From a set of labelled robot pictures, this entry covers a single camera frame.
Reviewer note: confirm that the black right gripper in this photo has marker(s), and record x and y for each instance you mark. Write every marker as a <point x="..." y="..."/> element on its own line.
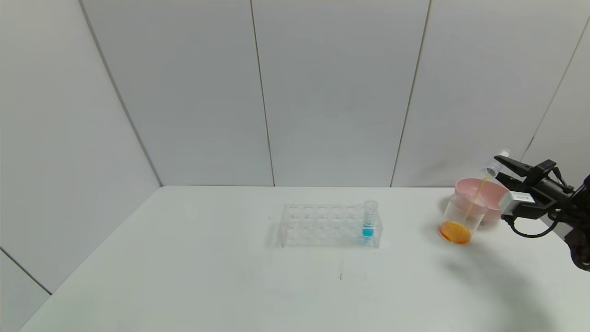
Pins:
<point x="540" y="174"/>

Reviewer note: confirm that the test tube with yellow pigment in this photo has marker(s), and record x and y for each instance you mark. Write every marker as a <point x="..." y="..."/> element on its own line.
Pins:
<point x="493" y="168"/>

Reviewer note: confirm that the clear plastic measuring beaker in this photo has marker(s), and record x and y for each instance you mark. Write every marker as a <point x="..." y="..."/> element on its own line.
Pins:
<point x="461" y="223"/>

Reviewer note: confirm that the test tube with blue pigment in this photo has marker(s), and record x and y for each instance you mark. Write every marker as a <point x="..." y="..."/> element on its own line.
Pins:
<point x="368" y="221"/>

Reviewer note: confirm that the clear plastic test tube rack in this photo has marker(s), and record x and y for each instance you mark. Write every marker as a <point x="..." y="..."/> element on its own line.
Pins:
<point x="318" y="226"/>

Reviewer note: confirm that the pink bowl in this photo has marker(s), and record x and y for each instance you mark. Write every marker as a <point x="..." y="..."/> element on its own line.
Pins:
<point x="495" y="193"/>

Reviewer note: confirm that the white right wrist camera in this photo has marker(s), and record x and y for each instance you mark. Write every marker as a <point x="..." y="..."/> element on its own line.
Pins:
<point x="517" y="202"/>

